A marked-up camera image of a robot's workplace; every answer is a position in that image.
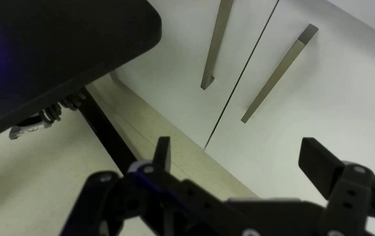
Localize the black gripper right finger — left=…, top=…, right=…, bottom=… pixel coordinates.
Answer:
left=298, top=137, right=375, bottom=236

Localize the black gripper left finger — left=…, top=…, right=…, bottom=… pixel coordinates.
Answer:
left=59, top=135, right=252, bottom=236

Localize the steel base cabinet handle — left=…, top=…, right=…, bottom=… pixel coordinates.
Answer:
left=240, top=23, right=320, bottom=125
left=199, top=0, right=235, bottom=92

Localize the grey metal clamp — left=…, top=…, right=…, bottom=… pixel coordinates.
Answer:
left=8, top=104, right=63, bottom=141

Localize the black robot table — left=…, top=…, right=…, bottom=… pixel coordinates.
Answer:
left=0, top=0, right=163, bottom=177

